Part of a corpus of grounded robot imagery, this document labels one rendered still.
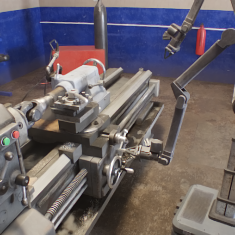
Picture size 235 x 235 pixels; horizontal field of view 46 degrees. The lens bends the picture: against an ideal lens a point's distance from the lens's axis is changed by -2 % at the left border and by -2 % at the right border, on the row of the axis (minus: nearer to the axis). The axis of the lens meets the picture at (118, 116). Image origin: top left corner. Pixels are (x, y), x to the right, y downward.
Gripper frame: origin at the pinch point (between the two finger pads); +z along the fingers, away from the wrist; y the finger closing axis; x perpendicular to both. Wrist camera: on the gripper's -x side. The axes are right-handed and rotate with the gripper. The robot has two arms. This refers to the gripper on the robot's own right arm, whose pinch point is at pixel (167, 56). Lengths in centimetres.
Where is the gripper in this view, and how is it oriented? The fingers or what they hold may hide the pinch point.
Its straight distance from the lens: 207.4
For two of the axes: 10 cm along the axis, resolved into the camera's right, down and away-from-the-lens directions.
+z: -4.2, 6.8, 6.0
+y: -5.0, 3.8, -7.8
